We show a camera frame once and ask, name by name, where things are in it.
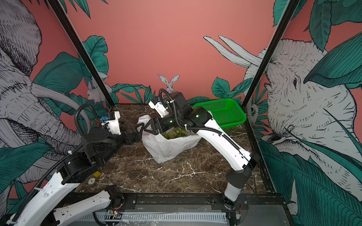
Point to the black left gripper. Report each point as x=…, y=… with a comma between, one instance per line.
x=136, y=136

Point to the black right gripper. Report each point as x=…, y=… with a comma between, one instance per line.
x=155, y=124

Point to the yellow ripe pineapple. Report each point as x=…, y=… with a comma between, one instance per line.
x=174, y=133

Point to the white plastic bag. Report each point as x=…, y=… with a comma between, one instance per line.
x=163, y=149

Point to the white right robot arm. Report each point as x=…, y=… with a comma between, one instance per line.
x=241, y=161

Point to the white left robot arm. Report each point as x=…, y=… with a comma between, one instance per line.
x=40, y=204

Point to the small yellow tape piece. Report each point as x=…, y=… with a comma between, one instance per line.
x=96, y=174

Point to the green plastic mesh basket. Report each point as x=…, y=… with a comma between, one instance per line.
x=226, y=112

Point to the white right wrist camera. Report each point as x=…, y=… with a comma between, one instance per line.
x=158, y=106

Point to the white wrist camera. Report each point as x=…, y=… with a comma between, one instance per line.
x=111, y=122
x=158, y=106

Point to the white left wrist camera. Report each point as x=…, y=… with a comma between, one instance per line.
x=111, y=122

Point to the white slotted cable duct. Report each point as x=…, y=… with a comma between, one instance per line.
x=209, y=217

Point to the black right frame post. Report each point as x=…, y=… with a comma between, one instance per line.
x=288, y=12

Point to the black frame post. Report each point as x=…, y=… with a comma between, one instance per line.
x=74, y=37
x=288, y=12

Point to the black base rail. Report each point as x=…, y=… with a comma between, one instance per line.
x=216, y=201

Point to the black left frame post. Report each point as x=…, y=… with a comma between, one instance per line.
x=74, y=37

